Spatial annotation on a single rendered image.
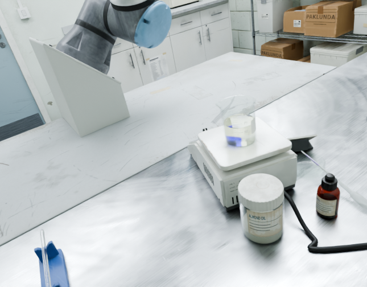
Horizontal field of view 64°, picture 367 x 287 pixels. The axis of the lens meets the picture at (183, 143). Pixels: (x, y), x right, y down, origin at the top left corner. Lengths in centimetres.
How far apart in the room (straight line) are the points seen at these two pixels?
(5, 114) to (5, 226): 273
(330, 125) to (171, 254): 44
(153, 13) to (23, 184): 49
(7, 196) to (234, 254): 49
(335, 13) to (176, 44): 145
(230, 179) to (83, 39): 57
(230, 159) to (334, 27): 236
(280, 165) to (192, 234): 17
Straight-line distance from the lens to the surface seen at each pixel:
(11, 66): 325
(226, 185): 45
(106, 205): 56
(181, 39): 320
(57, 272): 49
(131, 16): 76
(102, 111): 84
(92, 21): 87
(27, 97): 331
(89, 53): 84
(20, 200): 69
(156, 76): 308
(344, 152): 62
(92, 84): 82
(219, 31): 351
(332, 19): 273
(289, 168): 49
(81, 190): 63
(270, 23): 310
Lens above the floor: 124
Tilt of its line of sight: 30 degrees down
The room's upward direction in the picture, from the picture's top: 12 degrees counter-clockwise
